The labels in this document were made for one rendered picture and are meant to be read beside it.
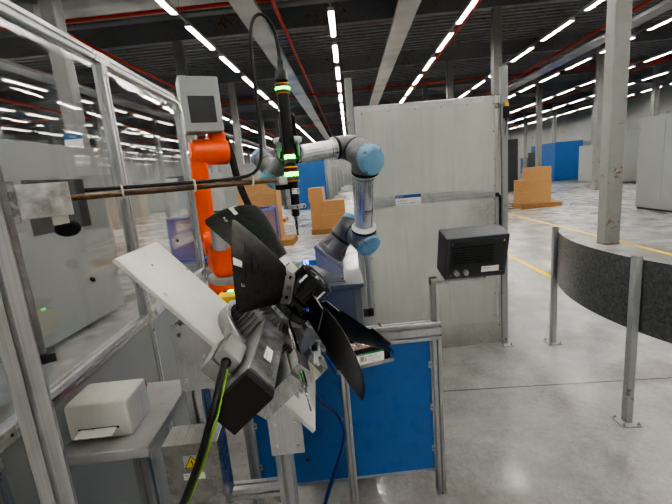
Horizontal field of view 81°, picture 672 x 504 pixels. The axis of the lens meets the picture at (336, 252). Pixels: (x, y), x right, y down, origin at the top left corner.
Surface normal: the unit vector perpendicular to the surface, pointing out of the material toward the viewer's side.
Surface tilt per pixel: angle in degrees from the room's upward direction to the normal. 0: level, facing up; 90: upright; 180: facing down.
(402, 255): 90
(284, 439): 90
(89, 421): 90
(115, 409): 90
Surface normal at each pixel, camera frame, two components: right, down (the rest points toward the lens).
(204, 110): 0.44, 0.14
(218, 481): 0.05, 0.19
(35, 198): 0.61, 0.10
